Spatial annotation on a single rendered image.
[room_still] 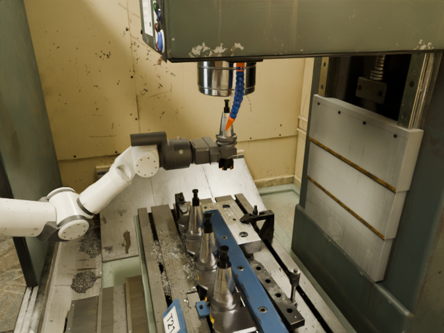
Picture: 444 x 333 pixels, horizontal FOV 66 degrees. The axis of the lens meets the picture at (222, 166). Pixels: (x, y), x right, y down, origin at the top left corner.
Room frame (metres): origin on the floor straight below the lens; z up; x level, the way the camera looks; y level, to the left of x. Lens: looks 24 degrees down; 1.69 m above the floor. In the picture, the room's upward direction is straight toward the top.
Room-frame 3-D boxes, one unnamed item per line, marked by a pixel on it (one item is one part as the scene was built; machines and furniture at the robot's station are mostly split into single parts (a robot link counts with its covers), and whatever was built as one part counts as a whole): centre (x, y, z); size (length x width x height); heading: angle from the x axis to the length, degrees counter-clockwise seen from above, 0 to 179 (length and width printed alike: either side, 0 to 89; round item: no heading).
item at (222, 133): (0.94, -0.01, 1.41); 0.04 x 0.04 x 0.07
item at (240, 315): (0.43, -0.02, 1.21); 0.07 x 0.05 x 0.01; 107
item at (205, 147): (0.92, 0.08, 1.33); 0.13 x 0.12 x 0.10; 17
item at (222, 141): (0.95, -0.01, 1.36); 0.06 x 0.06 x 0.03
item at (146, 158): (0.87, 0.19, 1.34); 0.11 x 0.11 x 0.11; 17
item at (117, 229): (1.58, 0.19, 0.75); 0.89 x 0.67 x 0.26; 107
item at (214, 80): (0.95, -0.01, 1.56); 0.16 x 0.16 x 0.12
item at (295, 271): (0.77, -0.21, 0.96); 0.03 x 0.03 x 0.13
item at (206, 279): (0.53, 0.01, 1.21); 0.07 x 0.05 x 0.01; 107
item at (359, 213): (1.08, -0.44, 1.16); 0.48 x 0.05 x 0.51; 17
